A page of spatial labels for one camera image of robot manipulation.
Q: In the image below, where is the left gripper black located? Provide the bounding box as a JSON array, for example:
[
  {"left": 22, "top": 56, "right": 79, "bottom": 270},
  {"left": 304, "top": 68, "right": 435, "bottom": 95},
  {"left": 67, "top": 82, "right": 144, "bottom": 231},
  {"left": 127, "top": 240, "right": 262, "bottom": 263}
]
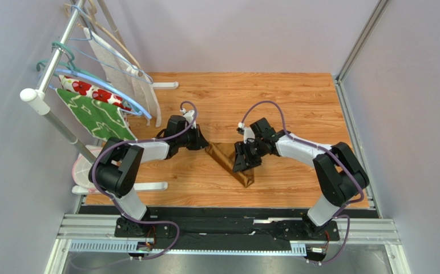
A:
[{"left": 177, "top": 124, "right": 209, "bottom": 151}]

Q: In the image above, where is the brown satin napkin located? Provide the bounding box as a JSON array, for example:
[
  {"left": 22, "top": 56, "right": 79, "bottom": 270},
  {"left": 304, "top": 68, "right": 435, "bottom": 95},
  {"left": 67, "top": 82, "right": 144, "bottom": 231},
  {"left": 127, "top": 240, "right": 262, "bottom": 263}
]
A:
[{"left": 205, "top": 142, "right": 255, "bottom": 188}]

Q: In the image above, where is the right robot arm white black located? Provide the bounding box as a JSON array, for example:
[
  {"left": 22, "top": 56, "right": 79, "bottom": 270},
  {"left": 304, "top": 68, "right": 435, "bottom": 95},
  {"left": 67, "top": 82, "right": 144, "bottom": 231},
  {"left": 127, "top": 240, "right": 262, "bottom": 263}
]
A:
[{"left": 232, "top": 118, "right": 370, "bottom": 227}]

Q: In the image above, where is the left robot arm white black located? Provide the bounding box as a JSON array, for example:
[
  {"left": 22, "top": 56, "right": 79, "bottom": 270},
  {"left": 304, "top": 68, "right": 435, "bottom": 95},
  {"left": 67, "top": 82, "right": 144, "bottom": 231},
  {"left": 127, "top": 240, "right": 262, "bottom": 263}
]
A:
[{"left": 88, "top": 110, "right": 209, "bottom": 233}]

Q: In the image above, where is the light blue plastic hanger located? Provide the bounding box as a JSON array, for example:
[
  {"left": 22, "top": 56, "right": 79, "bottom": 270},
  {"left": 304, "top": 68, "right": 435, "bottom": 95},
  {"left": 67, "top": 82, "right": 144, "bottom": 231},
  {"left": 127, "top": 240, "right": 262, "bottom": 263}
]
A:
[{"left": 55, "top": 68, "right": 152, "bottom": 119}]

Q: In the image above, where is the green white patterned towel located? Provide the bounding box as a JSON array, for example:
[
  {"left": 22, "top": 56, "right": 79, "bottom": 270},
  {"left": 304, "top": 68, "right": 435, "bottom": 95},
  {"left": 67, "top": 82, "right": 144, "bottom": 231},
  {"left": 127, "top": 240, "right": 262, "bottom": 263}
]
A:
[{"left": 56, "top": 88, "right": 136, "bottom": 141}]

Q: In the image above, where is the beige grey hanging cloth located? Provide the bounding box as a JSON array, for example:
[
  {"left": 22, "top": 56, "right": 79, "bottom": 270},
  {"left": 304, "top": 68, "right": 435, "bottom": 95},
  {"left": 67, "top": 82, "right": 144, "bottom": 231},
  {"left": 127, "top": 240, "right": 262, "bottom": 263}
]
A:
[{"left": 83, "top": 27, "right": 162, "bottom": 128}]

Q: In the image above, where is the pink white mesh basket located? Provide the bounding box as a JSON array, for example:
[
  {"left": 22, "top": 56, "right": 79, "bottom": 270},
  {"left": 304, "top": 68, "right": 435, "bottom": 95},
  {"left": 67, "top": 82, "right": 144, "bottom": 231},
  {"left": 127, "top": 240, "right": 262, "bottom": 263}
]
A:
[{"left": 71, "top": 154, "right": 95, "bottom": 189}]

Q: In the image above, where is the red floral white cloth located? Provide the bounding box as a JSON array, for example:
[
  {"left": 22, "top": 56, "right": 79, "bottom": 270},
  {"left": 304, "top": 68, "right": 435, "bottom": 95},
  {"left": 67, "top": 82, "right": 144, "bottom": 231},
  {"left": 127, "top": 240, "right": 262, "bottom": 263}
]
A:
[{"left": 58, "top": 75, "right": 132, "bottom": 111}]

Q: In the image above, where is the teal plastic hanger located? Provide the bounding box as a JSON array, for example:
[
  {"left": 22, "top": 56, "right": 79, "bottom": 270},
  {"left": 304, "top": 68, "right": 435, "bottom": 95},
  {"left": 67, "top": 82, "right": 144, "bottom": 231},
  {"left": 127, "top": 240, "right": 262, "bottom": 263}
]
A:
[{"left": 36, "top": 41, "right": 100, "bottom": 83}]

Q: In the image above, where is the wooden hanger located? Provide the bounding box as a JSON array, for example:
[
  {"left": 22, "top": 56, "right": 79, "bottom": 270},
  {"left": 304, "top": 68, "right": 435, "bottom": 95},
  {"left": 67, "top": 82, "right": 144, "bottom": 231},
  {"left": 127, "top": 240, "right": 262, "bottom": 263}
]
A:
[{"left": 82, "top": 0, "right": 142, "bottom": 69}]

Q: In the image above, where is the white metal clothes rack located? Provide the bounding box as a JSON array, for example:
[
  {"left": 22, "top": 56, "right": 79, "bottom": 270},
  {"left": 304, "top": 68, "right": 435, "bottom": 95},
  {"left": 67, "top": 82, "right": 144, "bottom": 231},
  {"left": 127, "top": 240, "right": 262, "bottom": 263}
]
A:
[{"left": 19, "top": 0, "right": 180, "bottom": 196}]

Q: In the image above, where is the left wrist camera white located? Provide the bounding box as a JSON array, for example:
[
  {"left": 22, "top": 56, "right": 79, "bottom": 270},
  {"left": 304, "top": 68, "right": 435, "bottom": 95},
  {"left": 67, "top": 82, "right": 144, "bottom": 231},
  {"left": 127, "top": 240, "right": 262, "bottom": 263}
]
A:
[{"left": 180, "top": 108, "right": 197, "bottom": 129}]

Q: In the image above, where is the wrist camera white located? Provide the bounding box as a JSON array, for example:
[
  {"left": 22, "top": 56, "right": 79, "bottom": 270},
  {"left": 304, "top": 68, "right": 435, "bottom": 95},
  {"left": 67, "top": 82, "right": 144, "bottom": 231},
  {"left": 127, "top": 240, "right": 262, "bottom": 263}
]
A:
[
  {"left": 237, "top": 122, "right": 255, "bottom": 144},
  {"left": 180, "top": 108, "right": 197, "bottom": 129}
]

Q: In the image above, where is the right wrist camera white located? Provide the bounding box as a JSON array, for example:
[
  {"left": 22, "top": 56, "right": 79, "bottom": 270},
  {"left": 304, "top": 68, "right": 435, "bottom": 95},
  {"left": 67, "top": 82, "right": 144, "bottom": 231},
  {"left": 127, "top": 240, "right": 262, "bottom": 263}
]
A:
[{"left": 237, "top": 122, "right": 255, "bottom": 144}]

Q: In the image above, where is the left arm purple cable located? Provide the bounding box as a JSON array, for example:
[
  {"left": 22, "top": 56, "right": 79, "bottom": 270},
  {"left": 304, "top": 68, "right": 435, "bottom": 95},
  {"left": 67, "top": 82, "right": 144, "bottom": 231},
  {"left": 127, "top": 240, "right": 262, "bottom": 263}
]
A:
[{"left": 90, "top": 100, "right": 199, "bottom": 261}]

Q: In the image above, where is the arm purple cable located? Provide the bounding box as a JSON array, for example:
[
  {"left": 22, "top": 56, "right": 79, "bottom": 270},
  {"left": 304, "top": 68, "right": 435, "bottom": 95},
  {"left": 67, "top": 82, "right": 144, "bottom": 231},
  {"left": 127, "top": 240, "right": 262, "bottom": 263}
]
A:
[
  {"left": 90, "top": 100, "right": 199, "bottom": 261},
  {"left": 240, "top": 100, "right": 366, "bottom": 265}
]

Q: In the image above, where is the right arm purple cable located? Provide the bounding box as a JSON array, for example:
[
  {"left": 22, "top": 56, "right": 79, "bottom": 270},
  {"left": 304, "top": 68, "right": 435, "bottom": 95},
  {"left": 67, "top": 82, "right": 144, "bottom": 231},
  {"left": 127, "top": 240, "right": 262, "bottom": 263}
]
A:
[{"left": 240, "top": 100, "right": 366, "bottom": 265}]

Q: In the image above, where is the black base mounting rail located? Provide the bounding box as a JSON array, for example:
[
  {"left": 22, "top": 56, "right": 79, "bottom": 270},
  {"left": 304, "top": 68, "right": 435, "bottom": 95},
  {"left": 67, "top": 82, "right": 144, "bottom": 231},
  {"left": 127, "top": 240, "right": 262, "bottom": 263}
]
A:
[{"left": 113, "top": 205, "right": 380, "bottom": 255}]

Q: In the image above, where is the thin blue wire hanger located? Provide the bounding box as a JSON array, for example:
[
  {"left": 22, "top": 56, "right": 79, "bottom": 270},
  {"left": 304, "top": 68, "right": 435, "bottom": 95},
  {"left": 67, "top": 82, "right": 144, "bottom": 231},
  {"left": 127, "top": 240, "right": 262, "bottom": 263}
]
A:
[{"left": 76, "top": 9, "right": 154, "bottom": 85}]

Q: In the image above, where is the aluminium corner frame post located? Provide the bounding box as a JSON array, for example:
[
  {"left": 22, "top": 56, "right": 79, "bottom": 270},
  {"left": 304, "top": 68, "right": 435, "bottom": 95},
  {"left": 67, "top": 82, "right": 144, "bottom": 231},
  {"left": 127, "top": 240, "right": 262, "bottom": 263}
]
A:
[{"left": 335, "top": 0, "right": 391, "bottom": 84}]

